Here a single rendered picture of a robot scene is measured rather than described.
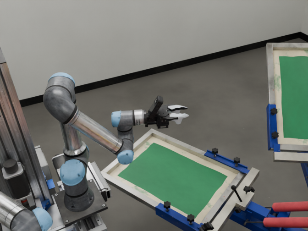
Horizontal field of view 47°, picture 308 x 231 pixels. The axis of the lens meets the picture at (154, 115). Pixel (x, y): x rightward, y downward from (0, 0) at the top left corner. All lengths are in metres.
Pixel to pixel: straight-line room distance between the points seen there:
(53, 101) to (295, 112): 1.61
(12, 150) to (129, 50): 3.55
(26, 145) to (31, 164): 0.11
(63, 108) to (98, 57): 3.53
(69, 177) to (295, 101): 1.57
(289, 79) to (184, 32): 2.98
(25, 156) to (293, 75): 1.80
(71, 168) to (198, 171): 0.97
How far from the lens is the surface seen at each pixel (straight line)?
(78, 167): 1.72
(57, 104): 1.48
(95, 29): 4.81
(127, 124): 1.67
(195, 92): 4.93
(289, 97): 2.54
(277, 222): 2.00
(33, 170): 1.85
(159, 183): 2.32
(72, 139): 1.74
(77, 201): 1.81
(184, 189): 2.28
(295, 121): 2.48
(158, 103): 1.60
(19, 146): 1.74
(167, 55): 5.36
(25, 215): 1.14
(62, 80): 1.58
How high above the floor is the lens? 2.65
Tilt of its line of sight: 36 degrees down
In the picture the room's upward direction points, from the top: 3 degrees counter-clockwise
